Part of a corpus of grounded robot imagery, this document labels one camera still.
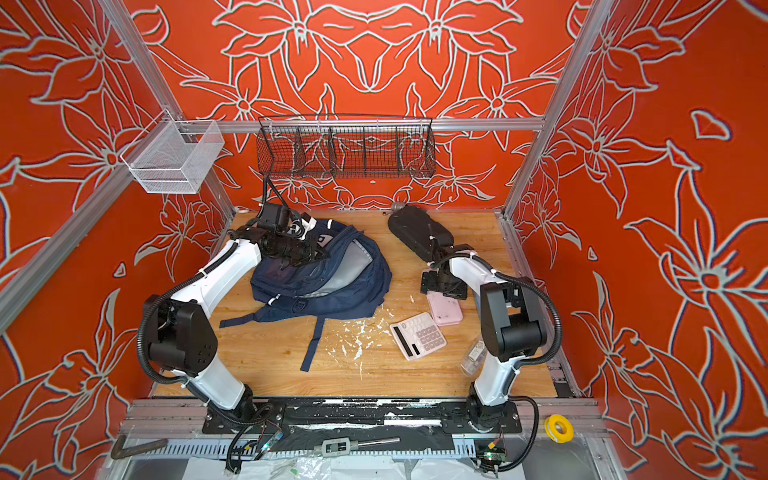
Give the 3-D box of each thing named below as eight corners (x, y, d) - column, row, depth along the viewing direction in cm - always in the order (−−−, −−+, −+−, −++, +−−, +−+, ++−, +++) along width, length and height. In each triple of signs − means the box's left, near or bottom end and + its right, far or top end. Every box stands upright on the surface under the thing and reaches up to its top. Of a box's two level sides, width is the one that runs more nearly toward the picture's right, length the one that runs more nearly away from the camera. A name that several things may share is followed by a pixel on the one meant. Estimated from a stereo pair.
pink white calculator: (406, 364, 83) (406, 359, 80) (390, 329, 90) (390, 324, 87) (444, 346, 86) (447, 341, 83) (426, 314, 93) (428, 308, 90)
